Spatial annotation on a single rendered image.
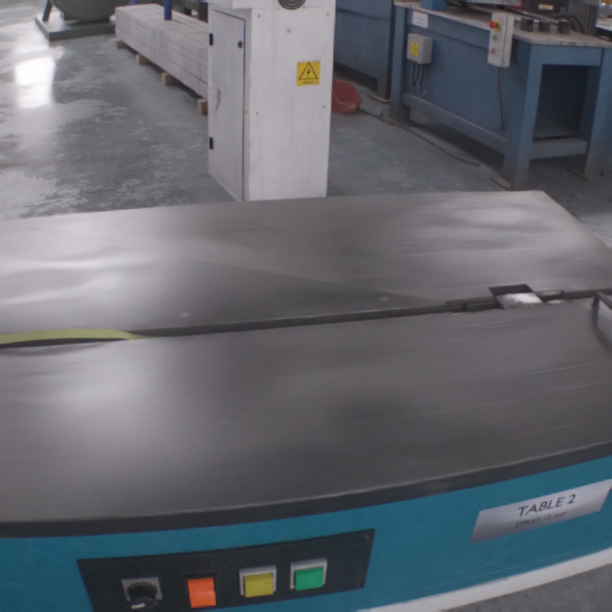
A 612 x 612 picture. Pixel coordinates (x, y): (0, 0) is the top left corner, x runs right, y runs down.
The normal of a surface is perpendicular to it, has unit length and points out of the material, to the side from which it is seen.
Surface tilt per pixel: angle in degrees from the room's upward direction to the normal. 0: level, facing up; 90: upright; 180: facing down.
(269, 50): 90
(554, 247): 0
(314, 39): 90
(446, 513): 90
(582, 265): 0
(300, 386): 0
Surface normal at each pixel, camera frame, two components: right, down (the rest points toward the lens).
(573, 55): 0.43, 0.47
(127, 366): 0.03, -0.86
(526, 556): 0.20, 0.50
